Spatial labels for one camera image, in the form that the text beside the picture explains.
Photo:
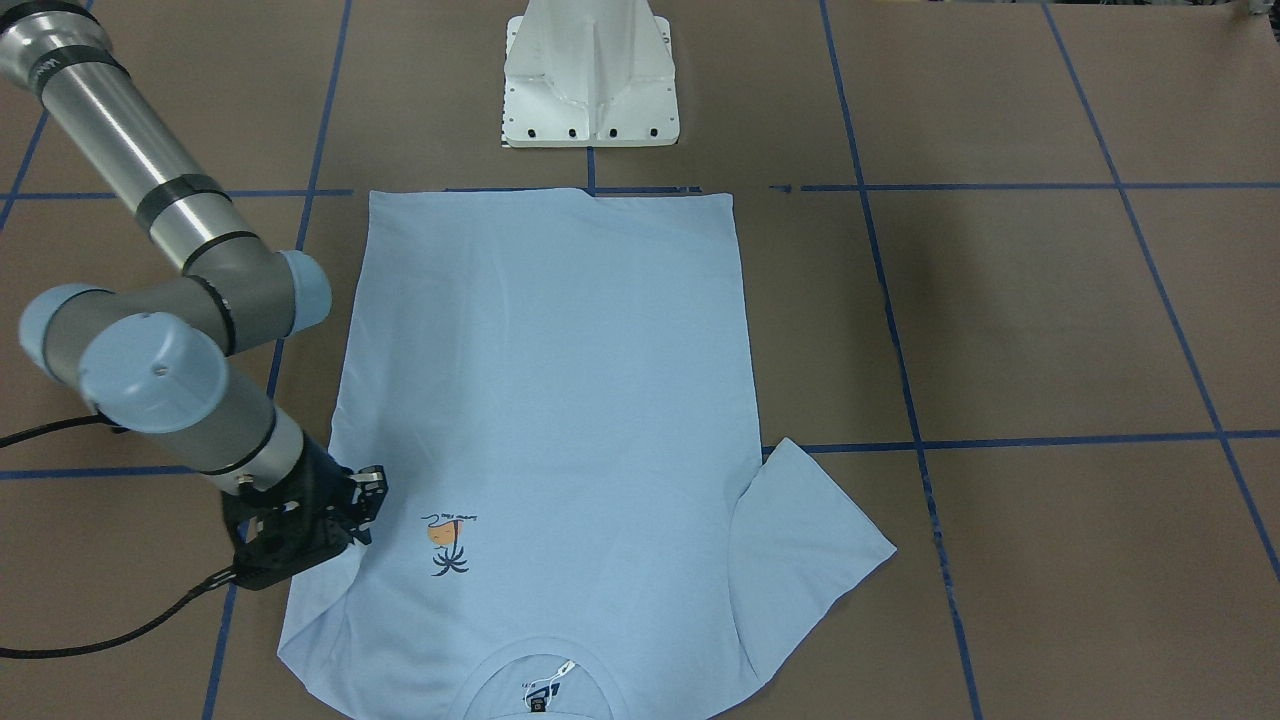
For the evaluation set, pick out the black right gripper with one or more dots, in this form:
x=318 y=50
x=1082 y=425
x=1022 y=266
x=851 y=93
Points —
x=323 y=474

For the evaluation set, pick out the light blue t-shirt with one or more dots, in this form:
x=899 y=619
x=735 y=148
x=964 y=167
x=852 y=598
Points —
x=581 y=522

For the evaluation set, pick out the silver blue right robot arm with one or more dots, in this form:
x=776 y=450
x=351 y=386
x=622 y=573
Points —
x=156 y=361

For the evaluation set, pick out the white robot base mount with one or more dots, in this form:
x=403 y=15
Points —
x=589 y=74

